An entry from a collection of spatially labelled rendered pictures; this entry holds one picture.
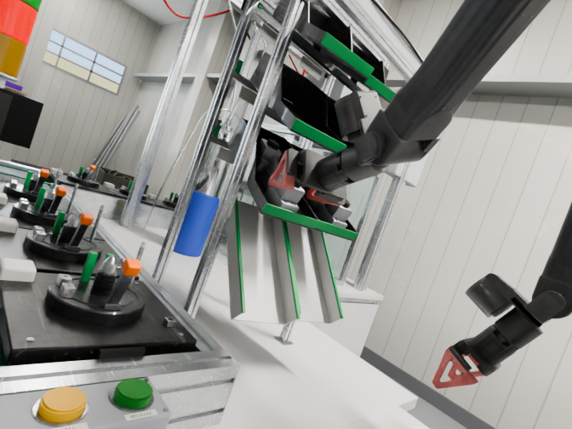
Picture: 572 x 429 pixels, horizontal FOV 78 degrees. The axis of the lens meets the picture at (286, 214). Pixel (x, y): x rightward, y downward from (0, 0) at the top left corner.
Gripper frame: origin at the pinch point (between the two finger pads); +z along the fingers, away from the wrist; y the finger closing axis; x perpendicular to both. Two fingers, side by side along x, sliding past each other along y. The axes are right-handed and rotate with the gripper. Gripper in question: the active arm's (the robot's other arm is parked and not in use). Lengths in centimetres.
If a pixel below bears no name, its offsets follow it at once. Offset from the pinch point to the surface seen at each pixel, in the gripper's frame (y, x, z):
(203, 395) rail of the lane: 12.8, 35.1, 3.6
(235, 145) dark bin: 3.7, -14.1, 15.9
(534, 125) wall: -277, -139, 14
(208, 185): -23, -30, 79
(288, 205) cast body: 0.4, 3.5, 0.2
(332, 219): -14.1, 2.6, 2.3
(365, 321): -142, 21, 90
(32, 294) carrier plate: 34.9, 21.8, 17.5
